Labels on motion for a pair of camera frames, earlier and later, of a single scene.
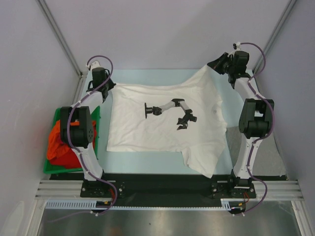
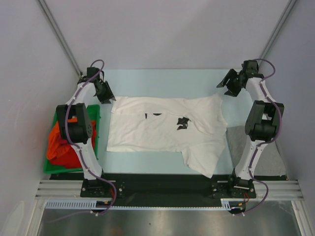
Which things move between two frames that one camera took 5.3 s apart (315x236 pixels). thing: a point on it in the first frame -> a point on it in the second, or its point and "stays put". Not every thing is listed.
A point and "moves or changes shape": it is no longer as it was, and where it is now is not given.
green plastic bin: x=49 y=167 stays put
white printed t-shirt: x=187 y=117 moves or changes shape
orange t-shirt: x=55 y=147 stays put
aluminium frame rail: x=59 y=189 stays put
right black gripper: x=216 y=65 -> x=232 y=91
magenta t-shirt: x=59 y=141 stays put
